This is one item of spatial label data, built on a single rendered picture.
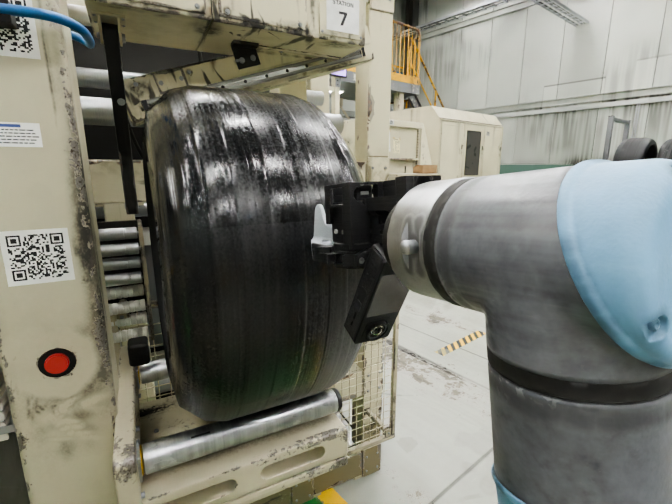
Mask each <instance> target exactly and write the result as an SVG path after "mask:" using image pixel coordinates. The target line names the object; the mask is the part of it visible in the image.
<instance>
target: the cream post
mask: <svg viewBox="0 0 672 504"><path fill-rule="evenodd" d="M35 24H36V31H37V37H38V44H39V50H40V56H41V60H40V59H30V58H20V57H10V56H1V55H0V122H18V123H39V125H40V131H41V137H42V144H43V147H0V232H3V231H20V230H36V229H53V228H67V229H68V236H69V242H70V249H71V255H72V262H73V268H74V274H75V280H66V281H57V282H48V283H39V284H30V285H21V286H12V287H8V282H7V276H6V271H5V266H4V261H3V256H2V251H1V246H0V363H1V368H2V373H3V378H4V382H5V387H6V392H7V397H8V401H9V406H10V411H11V415H12V420H13V424H14V428H15V432H16V436H17V440H18V445H19V451H20V457H21V463H22V467H23V472H24V477H25V482H26V486H27V491H28V496H29V501H30V504H118V502H117V496H116V489H115V482H114V476H113V469H112V462H113V446H114V431H115V418H116V416H117V415H118V392H119V377H118V370H117V363H116V355H115V348H114V341H113V334H112V327H111V319H110V312H109V305H108V298H107V290H106V283H105V276H104V269H103V261H102V254H101V247H100V240H99V232H98V225H97V218H96V211H95V204H94V196H93V189H92V182H91V175H90V167H89V160H88V153H87V146H86V138H85V131H84V124H83V117H82V110H81V102H80V95H79V88H78V81H77V73H76V66H75V59H74V52H73V44H72V37H71V30H70V28H68V27H66V26H64V25H61V24H58V23H54V22H50V21H45V20H39V19H35ZM55 353H63V354H65V355H67V356H68V357H69V359H70V364H69V367H68V368H67V369H66V370H65V371H64V372H62V373H59V374H52V373H49V372H47V371H46V370H45V368H44V363H45V360H46V359H47V358H48V357H49V356H50V355H52V354H55Z"/></svg>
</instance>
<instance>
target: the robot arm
mask: <svg viewBox="0 0 672 504"><path fill-rule="evenodd" d="M372 185H373V189H372ZM332 189H333V195H334V196H333V200H332ZM324 192H325V211H324V208H323V206H322V205H321V204H318V205H317V206H316V208H315V220H314V237H313V239H312V240H311V249H312V258H313V260H314V261H317V262H323V263H327V264H335V267H338V268H345V269H364V270H363V273H362V276H361V279H360V281H359V284H358V287H357V290H356V293H355V296H354V298H353V301H352V304H351V307H350V310H349V312H348V315H347V318H346V321H345V324H344V327H345V328H346V330H347V332H348V333H349V335H350V337H351V338H352V340H353V342H354V343H355V344H359V343H363V342H369V341H376V340H378V339H380V338H384V337H387V336H388V335H389V333H390V331H391V329H392V327H393V325H394V322H395V320H396V318H397V316H398V314H399V312H400V309H401V307H402V305H403V303H404V301H405V299H406V296H407V294H408V292H409V290H411V291H412V292H415V293H417V294H420V295H423V296H427V297H431V298H434V299H438V300H441V301H445V302H449V303H451V304H453V305H457V306H460V307H464V308H467V309H470V310H474V311H477V312H481V313H484V315H485V329H486V344H487V358H488V374H489V391H490V407H491V424H492V440H493V456H494V463H493V464H492V467H491V474H492V478H493V480H494V482H495V484H496V491H497V500H498V504H672V160H670V159H643V160H629V161H616V162H612V161H609V160H602V159H592V160H586V161H582V162H580V163H578V164H576V165H575V166H567V167H558V168H550V169H541V170H532V171H524V172H515V173H507V174H498V175H489V176H481V177H465V178H457V179H448V180H441V175H432V176H401V177H395V180H388V181H368V182H347V183H341V184H335V185H329V186H324ZM334 202H336V203H334ZM338 204H343V205H338ZM325 213H326V214H325Z"/></svg>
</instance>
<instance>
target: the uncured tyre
mask: <svg viewBox="0 0 672 504"><path fill-rule="evenodd" d="M142 156H143V170H144V182H145V193H146V203H147V213H148V223H149V232H150V241H151V250H152V259H153V268H154V276H155V285H156V293H157V301H158V309H159V317H160V324H161V332H162V339H163V346H164V353H165V359H166V365H167V370H168V375H169V378H170V381H171V384H172V387H173V390H174V393H175V396H176V399H177V402H178V405H179V407H181V408H183V409H185V410H187V411H188V412H190V413H192V414H194V415H196V416H197V417H199V418H201V419H203V420H205V421H229V420H232V419H236V418H239V417H242V416H246V415H249V414H253V413H256V412H259V411H263V410H266V409H269V408H273V407H276V406H279V405H283V404H286V403H289V402H293V401H296V400H299V399H303V398H306V397H310V396H313V395H316V394H319V393H320V392H321V391H323V390H324V389H325V388H326V387H329V386H331V385H333V384H334V383H336V382H339V381H340V380H341V379H342V378H343V377H344V376H345V375H346V374H347V373H348V371H349V370H350V368H351V366H352V364H353V362H354V360H355V358H356V356H357V354H358V352H359V350H360V348H361V346H362V343H359V344H355V343H354V342H353V340H352V338H351V337H350V335H349V333H348V332H347V330H346V328H345V327H344V324H345V321H346V318H347V315H348V312H349V310H350V307H351V304H352V301H353V298H354V296H355V293H356V290H357V287H358V284H359V281H360V279H361V276H362V273H363V270H364V269H345V268H338V267H335V264H327V263H323V262H317V261H314V260H313V258H312V249H311V240H312V239H313V237H314V220H315V208H316V206H317V205H318V204H321V205H322V206H323V208H324V211H325V192H324V186H329V185H335V184H341V183H347V182H364V179H363V176H362V173H361V171H360V168H359V166H358V163H357V161H356V159H355V157H354V155H353V153H352V151H351V149H350V148H349V146H348V144H347V143H346V141H345V140H344V139H343V137H342V136H341V135H340V133H339V132H338V130H337V129H336V128H335V126H334V125H333V124H332V122H331V121H330V120H329V118H328V117H327V116H326V115H325V114H324V112H323V111H322V110H320V109H319V108H318V107H317V106H315V105H314V104H312V103H310V102H308V101H305V100H303V99H301V98H298V97H296V96H293V95H290V94H281V93H270V92H259V91H248V90H237V89H226V88H215V87H204V86H192V85H188V86H183V87H178V88H173V89H169V90H168V91H166V92H165V93H164V94H163V95H162V96H161V97H160V98H159V99H158V100H156V101H155V102H154V103H153V104H152V105H151V106H150V107H149V108H147V109H146V111H145V119H144V130H143V140H142ZM280 394H282V395H280ZM277 395H280V396H277ZM273 396H277V397H273ZM270 397H273V398H270ZM266 398H270V399H266ZM263 399H266V400H263ZM259 400H263V401H259ZM256 401H259V402H256ZM252 402H256V403H252ZM249 403H252V404H249ZM245 404H249V405H245ZM242 405H245V406H242ZM238 406H242V407H238ZM235 407H238V408H235Z"/></svg>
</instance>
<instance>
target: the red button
mask: <svg viewBox="0 0 672 504"><path fill-rule="evenodd" d="M69 364H70V359H69V357H68V356H67V355H65V354H63V353H55V354H52V355H50V356H49V357H48V358H47V359H46V360H45V363H44V368H45V370H46V371H47V372H49V373H52V374H59V373H62V372H64V371H65V370H66V369H67V368H68V367H69Z"/></svg>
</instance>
